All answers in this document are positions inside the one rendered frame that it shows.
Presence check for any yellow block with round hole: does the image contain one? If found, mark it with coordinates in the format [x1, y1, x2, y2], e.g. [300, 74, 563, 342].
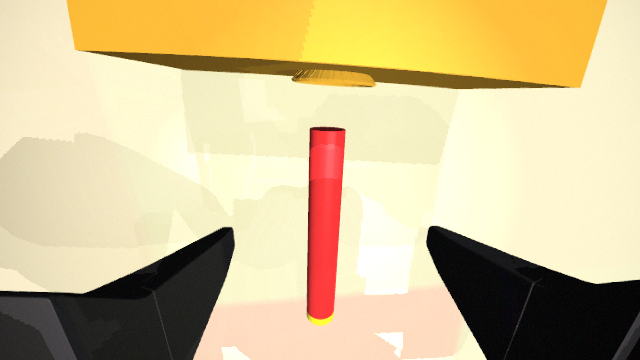
[67, 0, 607, 90]

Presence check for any red cylinder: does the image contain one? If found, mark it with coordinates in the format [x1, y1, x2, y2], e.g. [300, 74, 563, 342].
[306, 127, 346, 326]

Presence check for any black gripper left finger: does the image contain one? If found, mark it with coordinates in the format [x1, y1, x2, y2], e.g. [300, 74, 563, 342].
[0, 227, 235, 360]

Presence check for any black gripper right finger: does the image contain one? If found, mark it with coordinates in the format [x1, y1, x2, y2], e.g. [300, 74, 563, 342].
[426, 225, 640, 360]

